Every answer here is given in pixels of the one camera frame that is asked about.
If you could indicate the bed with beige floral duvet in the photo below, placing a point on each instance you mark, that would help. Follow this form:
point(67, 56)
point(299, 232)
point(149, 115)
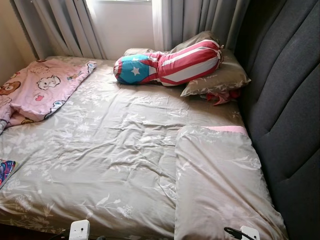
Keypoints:
point(110, 150)

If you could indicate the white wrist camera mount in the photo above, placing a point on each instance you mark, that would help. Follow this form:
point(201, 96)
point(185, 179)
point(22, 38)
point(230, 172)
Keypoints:
point(79, 231)
point(250, 234)

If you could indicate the red crumpled cloth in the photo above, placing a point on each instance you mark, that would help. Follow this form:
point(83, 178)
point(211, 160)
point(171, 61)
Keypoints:
point(220, 97)

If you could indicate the dark grey padded headboard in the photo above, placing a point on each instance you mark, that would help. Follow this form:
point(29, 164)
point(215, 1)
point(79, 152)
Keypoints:
point(290, 100)

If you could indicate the star and stripes bolster pillow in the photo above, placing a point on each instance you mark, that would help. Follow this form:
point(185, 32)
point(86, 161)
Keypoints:
point(175, 62)

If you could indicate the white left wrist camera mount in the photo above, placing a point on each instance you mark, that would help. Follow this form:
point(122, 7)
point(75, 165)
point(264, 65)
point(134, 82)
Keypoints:
point(79, 231)

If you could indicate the colourful comic book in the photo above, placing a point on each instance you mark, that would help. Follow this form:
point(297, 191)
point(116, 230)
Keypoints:
point(6, 172)

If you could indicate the large beige floral pillow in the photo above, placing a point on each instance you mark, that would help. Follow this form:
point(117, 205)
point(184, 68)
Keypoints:
point(220, 190)

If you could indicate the grey curtain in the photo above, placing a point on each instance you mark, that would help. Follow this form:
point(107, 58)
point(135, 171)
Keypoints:
point(60, 25)
point(200, 17)

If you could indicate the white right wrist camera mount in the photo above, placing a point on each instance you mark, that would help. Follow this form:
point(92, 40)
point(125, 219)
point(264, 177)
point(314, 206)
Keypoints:
point(250, 234)

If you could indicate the pink cartoon print blanket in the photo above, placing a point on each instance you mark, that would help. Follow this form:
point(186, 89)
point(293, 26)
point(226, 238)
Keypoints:
point(45, 90)

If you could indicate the bright window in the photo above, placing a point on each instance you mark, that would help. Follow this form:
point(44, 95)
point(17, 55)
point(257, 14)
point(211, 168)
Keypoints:
point(125, 1)

